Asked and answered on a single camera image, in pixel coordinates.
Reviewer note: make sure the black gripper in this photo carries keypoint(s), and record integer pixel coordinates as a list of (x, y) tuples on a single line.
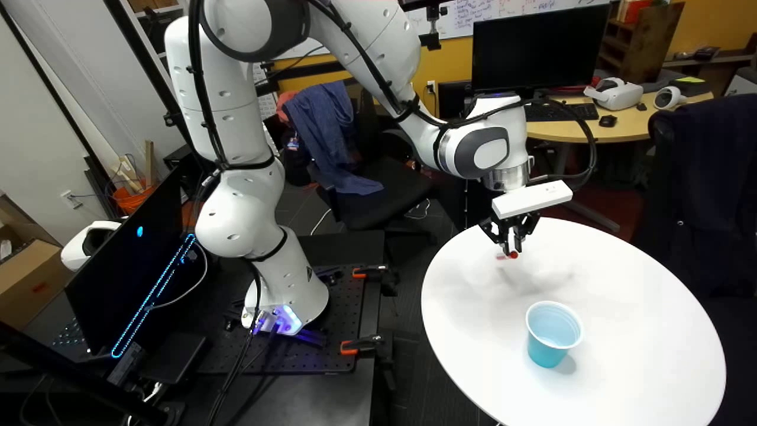
[(522, 223)]

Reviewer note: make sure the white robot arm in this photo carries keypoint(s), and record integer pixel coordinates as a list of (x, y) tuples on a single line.
[(210, 52)]

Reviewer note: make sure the blue plastic cup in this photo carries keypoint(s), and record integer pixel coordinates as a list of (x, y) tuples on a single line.
[(551, 332)]

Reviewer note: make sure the black office chair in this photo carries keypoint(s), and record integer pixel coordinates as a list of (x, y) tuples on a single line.
[(379, 155)]

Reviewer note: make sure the black keyboard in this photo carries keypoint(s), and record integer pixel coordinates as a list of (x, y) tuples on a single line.
[(561, 112)]

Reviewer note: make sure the yellow wooden desk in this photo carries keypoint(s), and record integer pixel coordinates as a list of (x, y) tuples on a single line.
[(629, 126)]

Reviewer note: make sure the orange black clamp far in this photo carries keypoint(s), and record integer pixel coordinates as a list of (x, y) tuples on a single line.
[(376, 273)]

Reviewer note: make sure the orange black clamp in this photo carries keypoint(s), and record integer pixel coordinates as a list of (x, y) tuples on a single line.
[(376, 273), (379, 346)]

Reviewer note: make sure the white VR headset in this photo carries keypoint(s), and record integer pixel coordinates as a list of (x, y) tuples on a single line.
[(613, 92)]

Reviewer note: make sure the round white table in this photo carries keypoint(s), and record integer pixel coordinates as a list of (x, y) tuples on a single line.
[(648, 354)]

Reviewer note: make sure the orange black clamp near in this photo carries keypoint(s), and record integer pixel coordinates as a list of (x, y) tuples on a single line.
[(379, 346)]

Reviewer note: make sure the dark chair right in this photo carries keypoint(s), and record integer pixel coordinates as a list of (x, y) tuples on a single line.
[(701, 200)]

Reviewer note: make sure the black computer monitor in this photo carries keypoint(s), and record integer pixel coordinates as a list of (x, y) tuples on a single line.
[(538, 51)]

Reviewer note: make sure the blue cloth on chair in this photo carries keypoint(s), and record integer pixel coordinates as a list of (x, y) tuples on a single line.
[(324, 120)]

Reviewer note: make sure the black laptop monitor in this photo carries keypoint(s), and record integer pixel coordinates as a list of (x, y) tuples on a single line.
[(117, 290)]

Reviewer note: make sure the white controller on left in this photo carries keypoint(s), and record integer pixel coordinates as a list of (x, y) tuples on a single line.
[(86, 241)]

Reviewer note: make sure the cardboard box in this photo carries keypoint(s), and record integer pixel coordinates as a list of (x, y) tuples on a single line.
[(34, 273)]

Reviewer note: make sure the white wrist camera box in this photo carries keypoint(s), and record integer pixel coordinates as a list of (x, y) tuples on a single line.
[(527, 200)]

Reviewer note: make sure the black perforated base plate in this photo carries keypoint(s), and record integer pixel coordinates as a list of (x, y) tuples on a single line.
[(216, 336)]

